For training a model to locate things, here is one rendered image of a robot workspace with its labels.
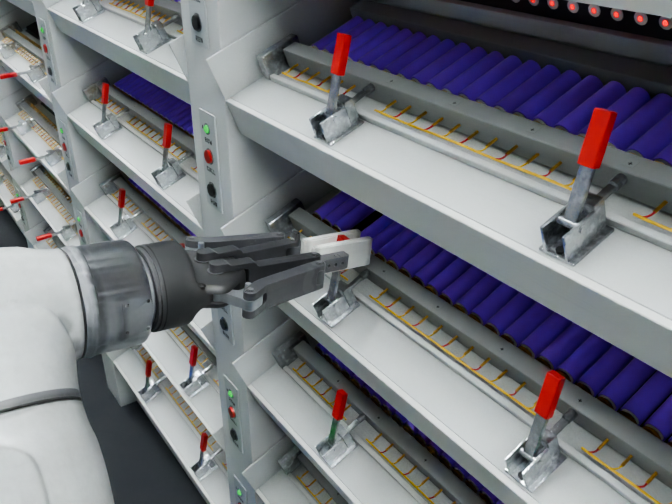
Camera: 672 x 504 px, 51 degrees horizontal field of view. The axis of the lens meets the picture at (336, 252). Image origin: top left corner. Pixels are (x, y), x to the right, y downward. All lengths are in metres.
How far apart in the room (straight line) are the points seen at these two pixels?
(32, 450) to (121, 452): 1.20
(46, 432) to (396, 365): 0.32
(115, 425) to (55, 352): 1.25
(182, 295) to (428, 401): 0.23
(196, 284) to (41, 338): 0.13
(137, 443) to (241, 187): 0.99
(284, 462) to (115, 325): 0.56
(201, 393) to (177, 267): 0.70
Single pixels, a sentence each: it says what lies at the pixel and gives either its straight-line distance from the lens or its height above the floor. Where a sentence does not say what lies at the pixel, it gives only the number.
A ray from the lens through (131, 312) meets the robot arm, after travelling 0.57.
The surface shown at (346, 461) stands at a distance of 0.86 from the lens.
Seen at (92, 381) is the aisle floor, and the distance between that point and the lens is 1.94.
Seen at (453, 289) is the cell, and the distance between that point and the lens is 0.70.
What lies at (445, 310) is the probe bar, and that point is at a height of 0.79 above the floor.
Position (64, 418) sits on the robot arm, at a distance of 0.53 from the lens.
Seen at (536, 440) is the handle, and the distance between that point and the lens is 0.57.
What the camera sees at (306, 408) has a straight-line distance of 0.92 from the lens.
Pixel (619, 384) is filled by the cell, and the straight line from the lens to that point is 0.61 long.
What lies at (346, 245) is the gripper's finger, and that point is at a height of 0.83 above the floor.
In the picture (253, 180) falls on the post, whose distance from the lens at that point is 0.84.
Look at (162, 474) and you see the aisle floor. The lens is 1.64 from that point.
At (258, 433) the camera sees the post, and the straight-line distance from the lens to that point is 1.05.
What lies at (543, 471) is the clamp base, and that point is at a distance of 0.59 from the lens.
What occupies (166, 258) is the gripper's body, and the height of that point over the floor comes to 0.87.
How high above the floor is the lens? 1.15
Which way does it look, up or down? 28 degrees down
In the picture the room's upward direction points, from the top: straight up
